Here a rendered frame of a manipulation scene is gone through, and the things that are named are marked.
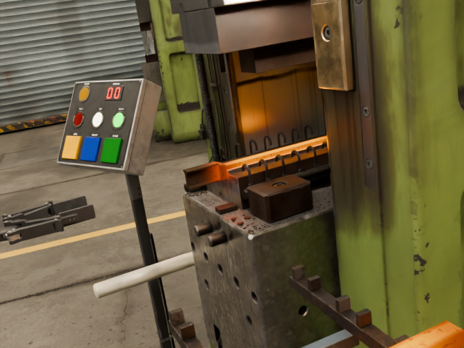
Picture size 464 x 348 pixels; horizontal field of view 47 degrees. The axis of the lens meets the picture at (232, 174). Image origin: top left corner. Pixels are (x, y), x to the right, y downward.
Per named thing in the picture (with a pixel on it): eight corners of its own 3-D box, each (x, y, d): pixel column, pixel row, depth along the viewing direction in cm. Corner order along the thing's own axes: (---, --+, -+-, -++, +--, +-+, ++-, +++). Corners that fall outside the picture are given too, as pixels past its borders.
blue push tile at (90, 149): (94, 161, 163) (99, 137, 164) (79, 159, 168) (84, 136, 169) (99, 162, 164) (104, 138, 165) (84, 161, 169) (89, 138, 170)
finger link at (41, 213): (9, 237, 109) (6, 236, 110) (57, 217, 117) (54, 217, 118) (4, 219, 108) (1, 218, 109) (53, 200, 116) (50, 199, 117)
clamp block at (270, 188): (268, 224, 113) (265, 195, 111) (249, 213, 121) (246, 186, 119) (315, 208, 118) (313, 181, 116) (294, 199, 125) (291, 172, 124)
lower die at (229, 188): (242, 209, 124) (237, 175, 121) (207, 190, 141) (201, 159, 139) (382, 165, 140) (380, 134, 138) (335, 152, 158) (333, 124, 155)
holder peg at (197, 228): (198, 238, 126) (196, 228, 125) (193, 235, 128) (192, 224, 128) (213, 233, 128) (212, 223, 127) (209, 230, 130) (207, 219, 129)
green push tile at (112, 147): (115, 163, 157) (121, 138, 158) (99, 161, 161) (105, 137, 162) (119, 164, 158) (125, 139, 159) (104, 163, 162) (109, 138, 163)
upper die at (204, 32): (220, 54, 114) (213, 7, 111) (185, 53, 131) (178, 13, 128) (374, 26, 130) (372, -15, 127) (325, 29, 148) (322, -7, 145)
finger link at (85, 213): (58, 213, 109) (59, 213, 108) (92, 203, 112) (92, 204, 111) (61, 226, 110) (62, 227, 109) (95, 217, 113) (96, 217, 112)
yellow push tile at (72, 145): (74, 159, 169) (79, 135, 170) (61, 157, 174) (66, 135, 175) (79, 160, 170) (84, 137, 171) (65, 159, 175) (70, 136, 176)
